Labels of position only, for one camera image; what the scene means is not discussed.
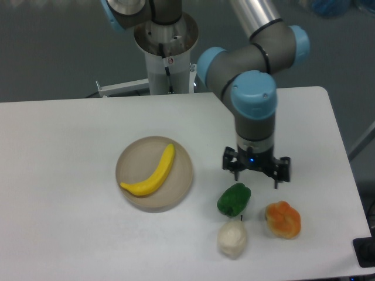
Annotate white pear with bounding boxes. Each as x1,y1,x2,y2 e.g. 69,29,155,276
217,215,248,259

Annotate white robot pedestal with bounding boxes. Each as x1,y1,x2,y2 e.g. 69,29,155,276
134,12,199,95

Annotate green bell pepper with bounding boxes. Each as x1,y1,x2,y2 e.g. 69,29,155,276
217,183,251,217

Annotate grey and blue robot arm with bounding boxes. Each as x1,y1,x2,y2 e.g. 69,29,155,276
101,1,310,183

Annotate blue plastic bag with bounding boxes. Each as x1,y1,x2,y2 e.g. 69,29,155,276
304,0,375,20

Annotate yellow banana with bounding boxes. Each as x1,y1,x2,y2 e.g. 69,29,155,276
120,143,176,196

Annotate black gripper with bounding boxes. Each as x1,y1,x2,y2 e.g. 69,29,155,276
222,146,291,189

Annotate beige round plate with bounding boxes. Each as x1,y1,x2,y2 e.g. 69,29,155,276
115,136,193,212

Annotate orange knotted bread roll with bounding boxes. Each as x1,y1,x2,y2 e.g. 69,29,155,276
265,201,301,239

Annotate white metal bracket left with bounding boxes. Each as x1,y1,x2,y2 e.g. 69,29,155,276
96,78,149,97

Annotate black device at table edge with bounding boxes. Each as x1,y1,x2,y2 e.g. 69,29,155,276
352,237,374,268

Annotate grey metal table leg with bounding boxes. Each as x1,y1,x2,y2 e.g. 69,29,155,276
347,121,375,162

